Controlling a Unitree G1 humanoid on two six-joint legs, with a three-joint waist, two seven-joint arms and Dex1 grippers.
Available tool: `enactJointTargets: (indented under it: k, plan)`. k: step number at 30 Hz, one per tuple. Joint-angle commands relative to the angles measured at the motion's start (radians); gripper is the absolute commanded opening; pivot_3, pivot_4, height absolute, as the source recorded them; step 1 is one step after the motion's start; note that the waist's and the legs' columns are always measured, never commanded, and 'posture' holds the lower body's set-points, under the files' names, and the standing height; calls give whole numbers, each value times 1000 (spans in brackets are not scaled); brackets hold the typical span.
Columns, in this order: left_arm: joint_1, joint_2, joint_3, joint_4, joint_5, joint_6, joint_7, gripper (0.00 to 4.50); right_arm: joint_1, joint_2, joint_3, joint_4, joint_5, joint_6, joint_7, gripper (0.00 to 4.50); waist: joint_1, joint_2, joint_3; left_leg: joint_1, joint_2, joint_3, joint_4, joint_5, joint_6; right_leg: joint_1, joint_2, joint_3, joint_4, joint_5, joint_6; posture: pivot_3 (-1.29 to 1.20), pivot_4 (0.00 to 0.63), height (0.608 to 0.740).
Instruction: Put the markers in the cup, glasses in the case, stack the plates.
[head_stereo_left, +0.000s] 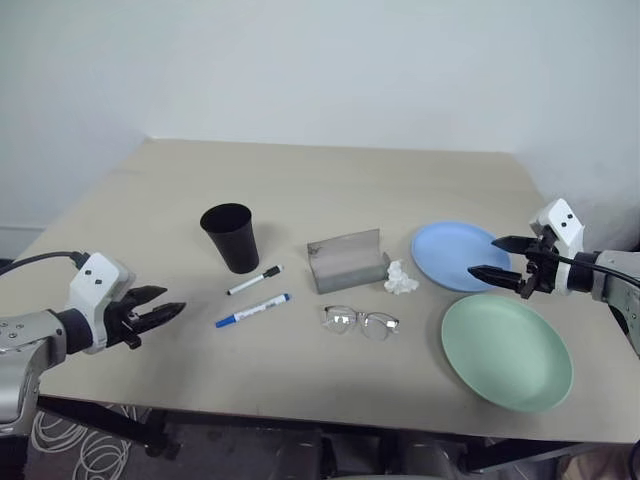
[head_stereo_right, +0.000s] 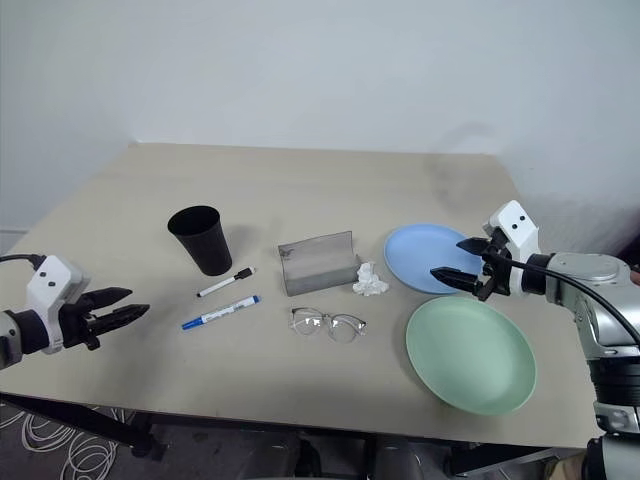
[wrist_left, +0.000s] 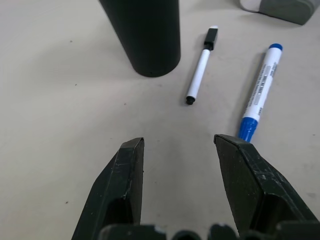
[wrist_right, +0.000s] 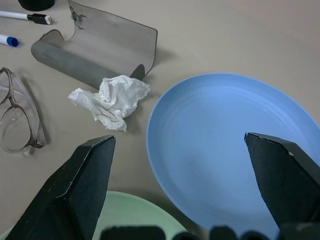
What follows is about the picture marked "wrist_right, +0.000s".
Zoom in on green plate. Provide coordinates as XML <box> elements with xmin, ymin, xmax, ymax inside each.
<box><xmin>91</xmin><ymin>191</ymin><xmax>188</xmax><ymax>240</ymax></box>

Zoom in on clear-framed glasses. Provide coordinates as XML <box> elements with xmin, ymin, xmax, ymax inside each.
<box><xmin>0</xmin><ymin>66</ymin><xmax>48</xmax><ymax>158</ymax></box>

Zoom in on black cup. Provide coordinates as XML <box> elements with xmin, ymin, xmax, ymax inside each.
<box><xmin>18</xmin><ymin>0</ymin><xmax>56</xmax><ymax>12</ymax></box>

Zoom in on white marker with blue cap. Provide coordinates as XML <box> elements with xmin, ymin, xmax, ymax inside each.
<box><xmin>0</xmin><ymin>33</ymin><xmax>20</xmax><ymax>48</ymax></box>

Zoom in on white marker with black cap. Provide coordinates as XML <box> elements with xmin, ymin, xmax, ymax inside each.
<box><xmin>0</xmin><ymin>10</ymin><xmax>54</xmax><ymax>26</ymax></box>

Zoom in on grey rectangular block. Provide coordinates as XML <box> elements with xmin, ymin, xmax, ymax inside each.
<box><xmin>30</xmin><ymin>0</ymin><xmax>159</xmax><ymax>90</ymax></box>

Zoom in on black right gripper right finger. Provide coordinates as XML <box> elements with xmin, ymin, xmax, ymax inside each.
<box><xmin>244</xmin><ymin>132</ymin><xmax>320</xmax><ymax>230</ymax></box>

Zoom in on white tissue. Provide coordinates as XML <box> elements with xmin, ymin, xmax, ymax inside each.
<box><xmin>68</xmin><ymin>74</ymin><xmax>151</xmax><ymax>133</ymax></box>

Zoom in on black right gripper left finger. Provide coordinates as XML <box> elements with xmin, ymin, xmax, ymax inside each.
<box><xmin>4</xmin><ymin>135</ymin><xmax>117</xmax><ymax>240</ymax></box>

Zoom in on blue plate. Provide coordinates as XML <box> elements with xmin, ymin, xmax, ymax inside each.
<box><xmin>145</xmin><ymin>72</ymin><xmax>320</xmax><ymax>238</ymax></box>

